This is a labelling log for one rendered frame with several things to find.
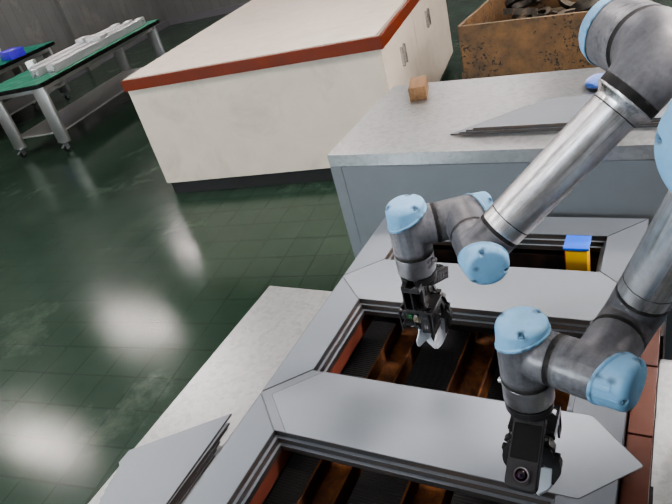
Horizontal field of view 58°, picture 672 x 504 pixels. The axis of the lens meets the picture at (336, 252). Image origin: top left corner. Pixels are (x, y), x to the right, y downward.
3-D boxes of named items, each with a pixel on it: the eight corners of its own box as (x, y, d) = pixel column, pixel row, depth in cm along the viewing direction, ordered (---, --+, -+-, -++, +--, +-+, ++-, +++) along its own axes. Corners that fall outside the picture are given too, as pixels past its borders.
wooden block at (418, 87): (427, 99, 216) (424, 85, 213) (410, 102, 217) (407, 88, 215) (428, 88, 225) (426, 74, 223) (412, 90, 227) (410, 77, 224)
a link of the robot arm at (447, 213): (505, 247, 108) (444, 261, 109) (488, 217, 118) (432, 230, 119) (501, 208, 104) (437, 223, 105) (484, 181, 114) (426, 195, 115)
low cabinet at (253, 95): (458, 62, 589) (443, -42, 541) (409, 178, 405) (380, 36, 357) (279, 89, 660) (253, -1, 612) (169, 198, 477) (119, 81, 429)
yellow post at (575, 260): (568, 311, 162) (565, 251, 152) (571, 300, 165) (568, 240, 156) (589, 313, 159) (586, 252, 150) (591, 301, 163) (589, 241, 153)
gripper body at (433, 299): (401, 332, 123) (390, 285, 117) (415, 306, 129) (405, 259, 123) (437, 337, 120) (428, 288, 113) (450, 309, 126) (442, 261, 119)
